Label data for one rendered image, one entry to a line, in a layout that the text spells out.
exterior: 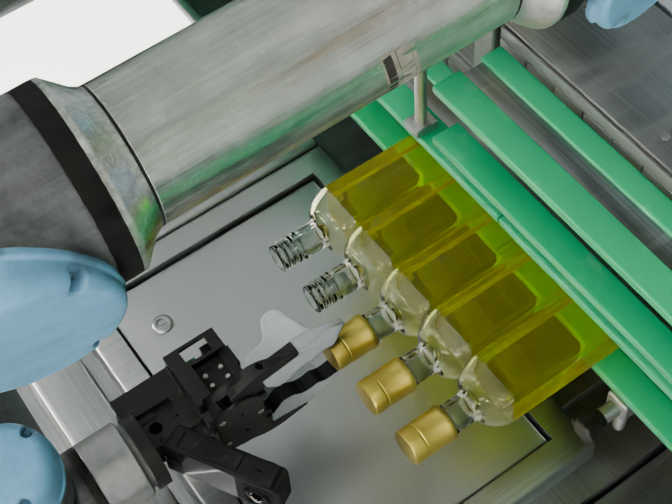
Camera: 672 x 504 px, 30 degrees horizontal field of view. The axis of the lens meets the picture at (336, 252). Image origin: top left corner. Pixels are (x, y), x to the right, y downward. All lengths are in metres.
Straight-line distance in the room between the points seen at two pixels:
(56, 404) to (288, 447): 0.24
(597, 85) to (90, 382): 0.59
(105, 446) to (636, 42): 0.58
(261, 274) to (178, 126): 0.72
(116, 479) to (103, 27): 0.70
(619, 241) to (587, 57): 0.19
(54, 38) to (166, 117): 0.98
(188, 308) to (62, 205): 0.73
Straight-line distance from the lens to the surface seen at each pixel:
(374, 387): 1.10
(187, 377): 1.11
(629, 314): 1.10
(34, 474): 0.97
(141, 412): 1.12
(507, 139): 1.10
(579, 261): 1.12
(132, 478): 1.09
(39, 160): 0.62
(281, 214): 1.39
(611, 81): 1.13
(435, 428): 1.09
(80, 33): 1.61
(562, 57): 1.15
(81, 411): 1.30
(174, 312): 1.34
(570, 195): 1.07
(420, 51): 0.69
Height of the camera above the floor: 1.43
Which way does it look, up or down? 16 degrees down
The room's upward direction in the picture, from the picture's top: 122 degrees counter-clockwise
